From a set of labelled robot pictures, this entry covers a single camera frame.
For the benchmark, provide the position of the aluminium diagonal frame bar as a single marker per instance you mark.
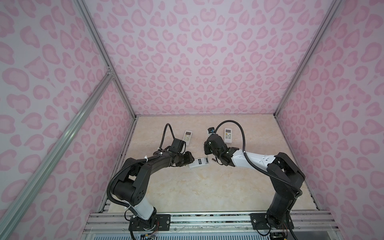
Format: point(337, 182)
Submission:
point(21, 204)

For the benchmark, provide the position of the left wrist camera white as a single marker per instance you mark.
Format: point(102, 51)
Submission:
point(177, 146)

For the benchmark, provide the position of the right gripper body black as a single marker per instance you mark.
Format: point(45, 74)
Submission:
point(215, 153)

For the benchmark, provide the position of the aluminium corner post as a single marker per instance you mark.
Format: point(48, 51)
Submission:
point(91, 26)
point(323, 27)

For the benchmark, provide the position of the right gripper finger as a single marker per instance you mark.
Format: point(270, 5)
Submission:
point(206, 145)
point(210, 151)

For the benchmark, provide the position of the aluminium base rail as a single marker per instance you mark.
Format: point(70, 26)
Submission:
point(303, 225)

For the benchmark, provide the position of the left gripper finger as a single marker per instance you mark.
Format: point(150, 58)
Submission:
point(185, 162)
point(188, 156)

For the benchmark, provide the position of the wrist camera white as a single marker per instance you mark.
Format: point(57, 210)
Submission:
point(177, 146)
point(211, 130)

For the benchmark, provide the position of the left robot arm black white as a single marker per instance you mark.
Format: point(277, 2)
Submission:
point(128, 187)

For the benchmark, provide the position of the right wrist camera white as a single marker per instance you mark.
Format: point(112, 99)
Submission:
point(211, 130)

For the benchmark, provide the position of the red white remote control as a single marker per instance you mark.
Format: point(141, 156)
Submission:
point(200, 162)

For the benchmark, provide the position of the aluminium left corner post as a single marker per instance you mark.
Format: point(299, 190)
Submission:
point(91, 26)

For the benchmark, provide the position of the aluminium right corner post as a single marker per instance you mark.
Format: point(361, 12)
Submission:
point(323, 27)

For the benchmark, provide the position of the white remote control right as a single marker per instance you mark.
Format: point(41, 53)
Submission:
point(228, 135)

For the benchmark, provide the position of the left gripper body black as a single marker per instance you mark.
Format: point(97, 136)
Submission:
point(180, 156)

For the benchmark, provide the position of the white remote control left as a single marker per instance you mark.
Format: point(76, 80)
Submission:
point(187, 137)

